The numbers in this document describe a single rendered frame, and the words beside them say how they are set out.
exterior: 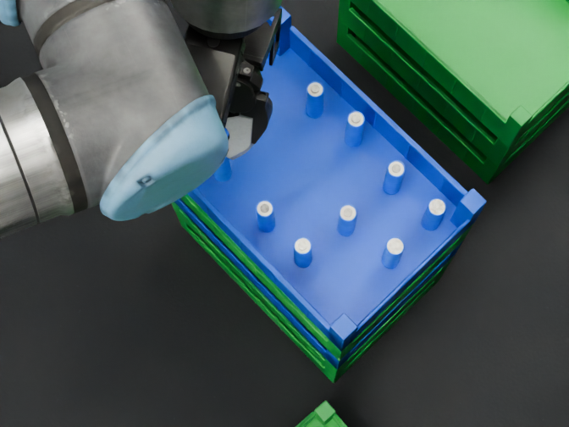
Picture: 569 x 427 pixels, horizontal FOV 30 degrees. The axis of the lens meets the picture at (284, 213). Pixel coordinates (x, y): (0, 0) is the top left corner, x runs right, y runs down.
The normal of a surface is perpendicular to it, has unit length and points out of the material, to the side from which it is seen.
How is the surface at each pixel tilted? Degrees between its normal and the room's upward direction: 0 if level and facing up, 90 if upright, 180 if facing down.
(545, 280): 0
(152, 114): 8
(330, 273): 0
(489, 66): 0
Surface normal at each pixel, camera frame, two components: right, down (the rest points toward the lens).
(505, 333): -0.02, -0.25
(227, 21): -0.04, 0.87
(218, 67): -0.07, -0.04
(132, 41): 0.23, -0.32
